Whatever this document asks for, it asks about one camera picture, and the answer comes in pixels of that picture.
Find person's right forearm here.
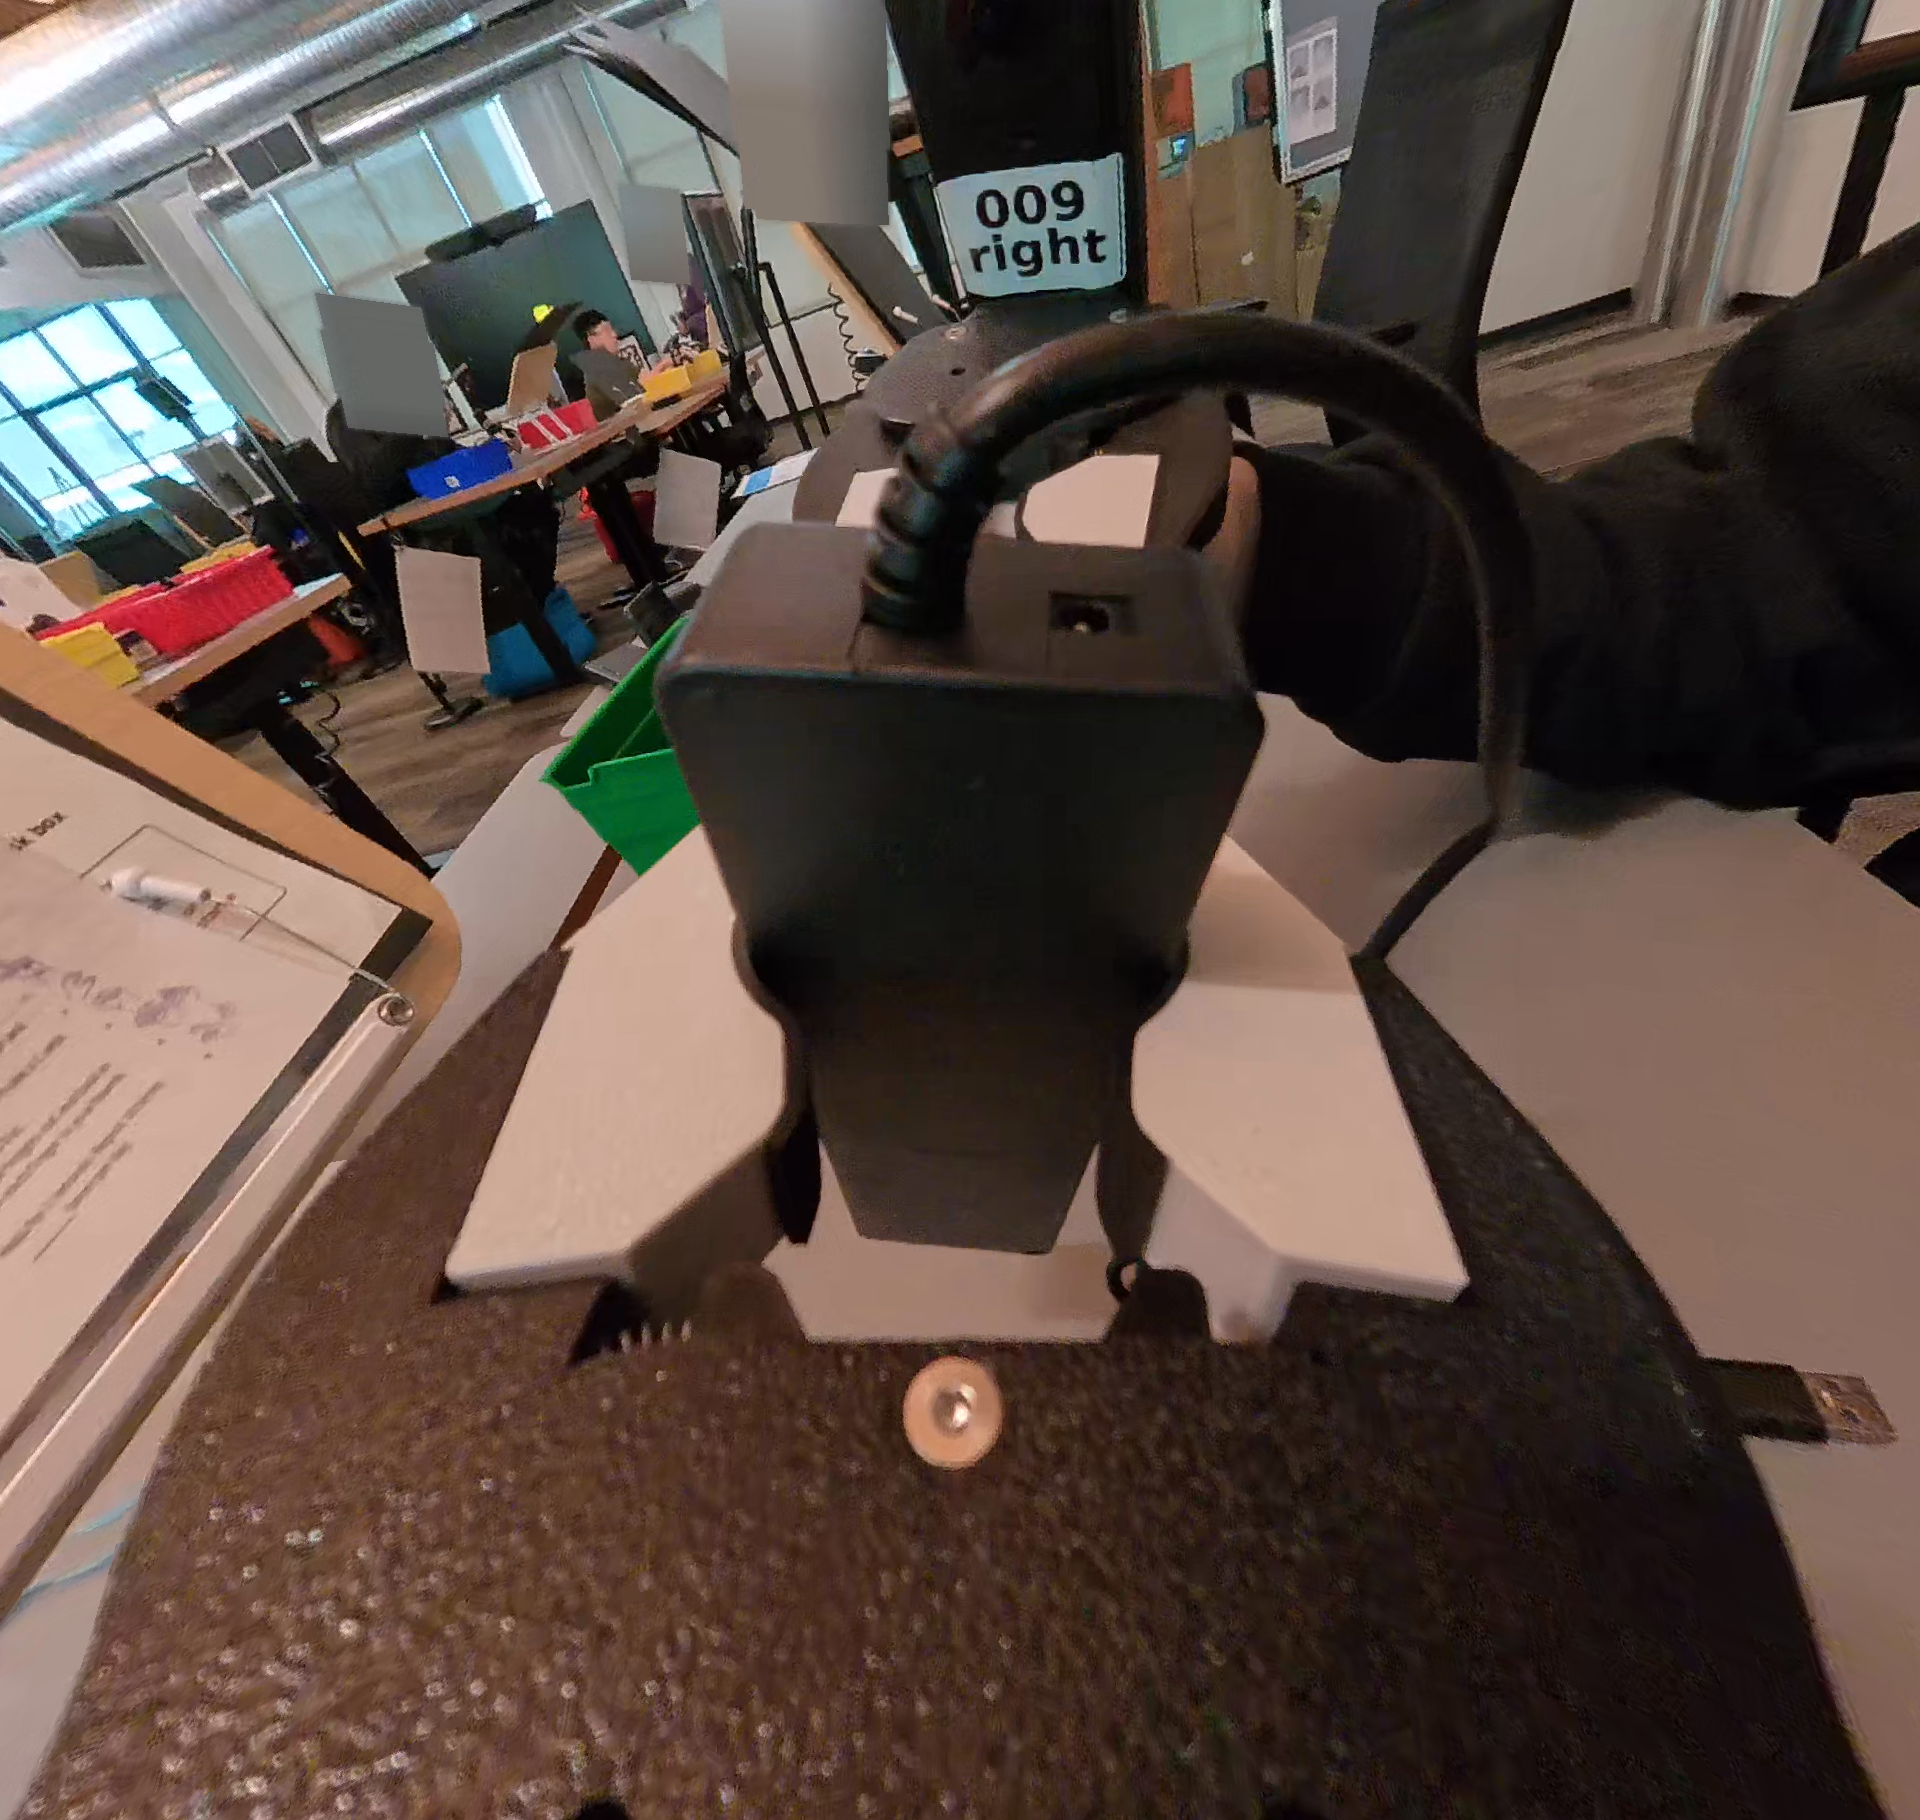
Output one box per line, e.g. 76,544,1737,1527
1237,221,1920,819

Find person's right hand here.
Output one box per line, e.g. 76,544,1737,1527
1196,442,1266,610

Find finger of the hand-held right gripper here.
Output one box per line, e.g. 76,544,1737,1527
1015,451,1165,553
831,466,940,535

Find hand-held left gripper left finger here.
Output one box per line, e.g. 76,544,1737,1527
444,826,821,1307

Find white card sign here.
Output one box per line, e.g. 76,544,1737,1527
392,546,490,678
649,448,728,550

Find large black display screen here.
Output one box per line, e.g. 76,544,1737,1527
396,198,656,369

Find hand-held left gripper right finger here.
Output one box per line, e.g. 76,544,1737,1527
1107,834,1471,1344

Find green plastic bin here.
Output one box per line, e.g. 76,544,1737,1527
540,614,710,880

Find black office chair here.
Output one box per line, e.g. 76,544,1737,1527
1308,0,1598,414

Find grey notice board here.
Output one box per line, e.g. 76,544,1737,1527
1262,0,1408,189

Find small blue plastic bin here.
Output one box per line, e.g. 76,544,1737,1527
403,437,517,505

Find black multi-port usb hub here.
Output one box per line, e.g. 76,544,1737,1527
653,521,1269,1255

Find thick black hub cable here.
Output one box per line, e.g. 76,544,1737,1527
860,310,1533,955

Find framed sign on easel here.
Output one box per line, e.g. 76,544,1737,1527
1789,0,1920,280

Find wooden instruction board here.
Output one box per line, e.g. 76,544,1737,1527
0,619,462,1603

